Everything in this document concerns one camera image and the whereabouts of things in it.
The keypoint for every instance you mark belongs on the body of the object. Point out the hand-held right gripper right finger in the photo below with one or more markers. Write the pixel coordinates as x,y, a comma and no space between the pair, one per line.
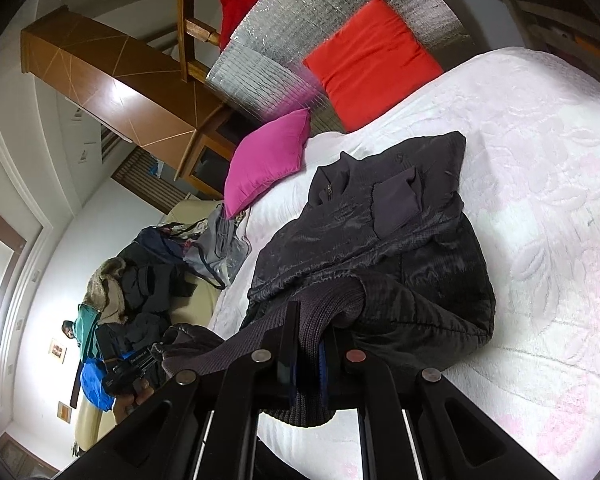
325,365

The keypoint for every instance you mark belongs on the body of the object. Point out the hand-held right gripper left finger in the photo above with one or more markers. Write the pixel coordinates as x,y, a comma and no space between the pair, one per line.
286,367

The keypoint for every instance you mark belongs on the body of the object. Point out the black quilted jacket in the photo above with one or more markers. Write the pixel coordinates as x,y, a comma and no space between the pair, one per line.
380,240

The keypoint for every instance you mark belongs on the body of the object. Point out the pile of dark clothes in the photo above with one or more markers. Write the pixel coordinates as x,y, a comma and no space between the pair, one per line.
145,280

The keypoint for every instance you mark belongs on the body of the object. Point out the person's left hand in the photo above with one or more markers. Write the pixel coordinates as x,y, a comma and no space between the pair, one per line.
130,400

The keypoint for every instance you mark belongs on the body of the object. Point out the blue garment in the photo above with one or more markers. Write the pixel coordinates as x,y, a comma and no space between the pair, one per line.
95,385

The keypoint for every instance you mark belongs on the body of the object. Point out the green garment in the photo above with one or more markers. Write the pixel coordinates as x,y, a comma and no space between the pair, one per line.
87,330

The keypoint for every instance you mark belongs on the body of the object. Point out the fur-trimmed coat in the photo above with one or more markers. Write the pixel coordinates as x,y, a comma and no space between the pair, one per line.
107,287

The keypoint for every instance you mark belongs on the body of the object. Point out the beige sofa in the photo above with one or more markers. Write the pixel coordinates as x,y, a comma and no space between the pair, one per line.
195,305

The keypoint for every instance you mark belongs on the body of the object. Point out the grey garment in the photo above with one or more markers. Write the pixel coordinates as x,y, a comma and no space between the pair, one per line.
215,247

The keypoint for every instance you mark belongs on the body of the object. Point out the pink pillow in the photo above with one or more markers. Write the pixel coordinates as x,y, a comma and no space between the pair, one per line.
267,160

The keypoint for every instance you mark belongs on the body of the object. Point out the brown wooden wardrobe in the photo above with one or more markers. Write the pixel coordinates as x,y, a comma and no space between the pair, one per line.
130,85

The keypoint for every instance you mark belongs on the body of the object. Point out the white floral bedspread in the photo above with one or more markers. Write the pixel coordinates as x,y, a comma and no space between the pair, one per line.
530,160

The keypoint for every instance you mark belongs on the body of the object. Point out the red square pillow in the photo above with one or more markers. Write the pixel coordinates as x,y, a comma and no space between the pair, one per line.
375,60

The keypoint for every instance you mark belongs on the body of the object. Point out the silver foil insulation mat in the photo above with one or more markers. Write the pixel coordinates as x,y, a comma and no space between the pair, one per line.
290,40

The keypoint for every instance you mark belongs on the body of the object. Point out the small framed wall picture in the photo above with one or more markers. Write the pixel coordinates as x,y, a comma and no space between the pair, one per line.
58,350
64,411

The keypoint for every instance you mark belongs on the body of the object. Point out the wooden headboard frame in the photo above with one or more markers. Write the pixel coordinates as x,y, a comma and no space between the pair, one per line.
195,15

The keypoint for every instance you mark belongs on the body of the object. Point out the wooden chair frame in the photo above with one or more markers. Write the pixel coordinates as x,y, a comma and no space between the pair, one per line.
560,20

